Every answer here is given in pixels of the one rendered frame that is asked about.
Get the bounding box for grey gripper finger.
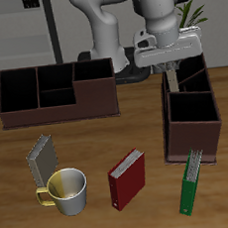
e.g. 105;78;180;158
161;60;180;95
171;59;183;73

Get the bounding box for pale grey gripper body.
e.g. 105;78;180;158
132;25;205;68

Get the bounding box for dark brown desk caddy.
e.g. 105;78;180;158
153;51;228;171
0;57;123;132

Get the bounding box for red book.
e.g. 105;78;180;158
104;146;152;214

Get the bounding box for green book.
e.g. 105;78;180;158
171;147;211;219

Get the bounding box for yellowish grey book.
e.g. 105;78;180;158
23;132;62;189

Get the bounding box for green pot plant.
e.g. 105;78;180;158
172;0;214;31

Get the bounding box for white and yellow mug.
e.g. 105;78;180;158
33;165;91;221

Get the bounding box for grey shelving unit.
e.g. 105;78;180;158
0;0;64;71

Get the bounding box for flat black base plate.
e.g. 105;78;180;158
75;44;154;89

